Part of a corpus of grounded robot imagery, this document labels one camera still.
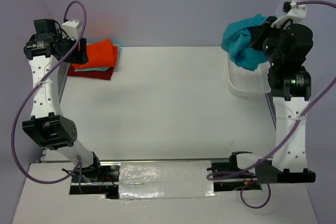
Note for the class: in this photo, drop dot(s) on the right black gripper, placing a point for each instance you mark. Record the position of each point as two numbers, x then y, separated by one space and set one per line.
259 32

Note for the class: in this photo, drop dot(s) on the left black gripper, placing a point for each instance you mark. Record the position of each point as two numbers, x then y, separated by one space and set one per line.
79 57

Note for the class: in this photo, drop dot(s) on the orange t shirt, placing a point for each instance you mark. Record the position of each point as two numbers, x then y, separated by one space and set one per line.
101 54

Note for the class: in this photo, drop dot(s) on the dark teal t shirt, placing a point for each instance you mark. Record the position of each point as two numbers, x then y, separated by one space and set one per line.
237 43

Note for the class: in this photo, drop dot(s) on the dark red t shirt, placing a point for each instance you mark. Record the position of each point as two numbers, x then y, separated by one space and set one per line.
101 75

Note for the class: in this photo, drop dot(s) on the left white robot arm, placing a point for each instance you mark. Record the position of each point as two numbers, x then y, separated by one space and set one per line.
47 126

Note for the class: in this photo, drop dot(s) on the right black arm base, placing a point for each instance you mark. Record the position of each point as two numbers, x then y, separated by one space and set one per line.
222 172

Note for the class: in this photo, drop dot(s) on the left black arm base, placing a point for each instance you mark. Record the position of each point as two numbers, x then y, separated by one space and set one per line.
103 181

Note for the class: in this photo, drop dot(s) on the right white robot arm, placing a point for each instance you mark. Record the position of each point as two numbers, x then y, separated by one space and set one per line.
286 47

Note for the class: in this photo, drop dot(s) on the white laundry basket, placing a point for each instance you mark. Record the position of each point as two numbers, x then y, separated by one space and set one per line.
245 83

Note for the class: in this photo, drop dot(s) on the shiny taped white panel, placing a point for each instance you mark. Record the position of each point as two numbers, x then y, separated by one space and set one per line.
165 180

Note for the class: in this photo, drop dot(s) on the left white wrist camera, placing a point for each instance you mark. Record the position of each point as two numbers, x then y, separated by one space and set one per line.
71 29

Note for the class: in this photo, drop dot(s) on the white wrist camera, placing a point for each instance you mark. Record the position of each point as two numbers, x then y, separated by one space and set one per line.
294 12
71 29

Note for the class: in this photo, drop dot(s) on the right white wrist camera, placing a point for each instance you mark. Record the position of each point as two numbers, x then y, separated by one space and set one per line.
294 12

